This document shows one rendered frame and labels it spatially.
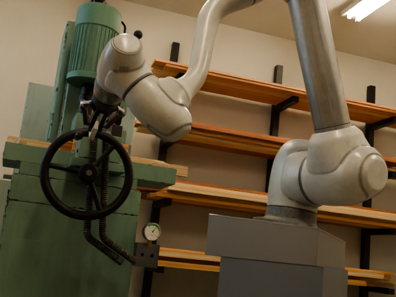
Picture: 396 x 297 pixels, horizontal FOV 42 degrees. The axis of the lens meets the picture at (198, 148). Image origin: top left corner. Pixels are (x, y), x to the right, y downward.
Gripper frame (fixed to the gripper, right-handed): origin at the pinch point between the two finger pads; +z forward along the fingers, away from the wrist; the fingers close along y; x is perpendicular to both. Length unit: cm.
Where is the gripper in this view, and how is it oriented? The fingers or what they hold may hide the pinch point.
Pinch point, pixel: (93, 130)
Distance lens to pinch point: 160.9
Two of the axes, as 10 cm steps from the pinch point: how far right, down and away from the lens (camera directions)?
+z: -3.6, 4.8, 8.0
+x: 0.2, 8.6, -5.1
